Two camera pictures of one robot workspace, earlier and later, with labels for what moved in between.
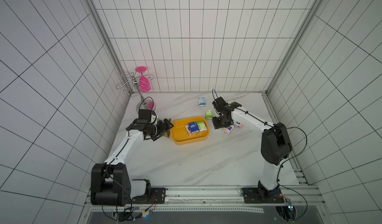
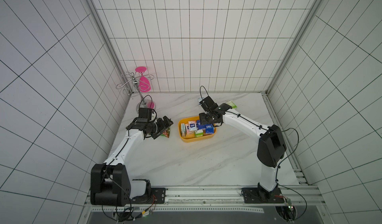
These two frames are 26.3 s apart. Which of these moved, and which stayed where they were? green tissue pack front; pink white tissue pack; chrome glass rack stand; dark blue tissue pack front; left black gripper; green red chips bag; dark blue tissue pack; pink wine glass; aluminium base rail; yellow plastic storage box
Moved: yellow plastic storage box; dark blue tissue pack front; green tissue pack front; dark blue tissue pack
Stayed: left black gripper; pink white tissue pack; pink wine glass; green red chips bag; aluminium base rail; chrome glass rack stand
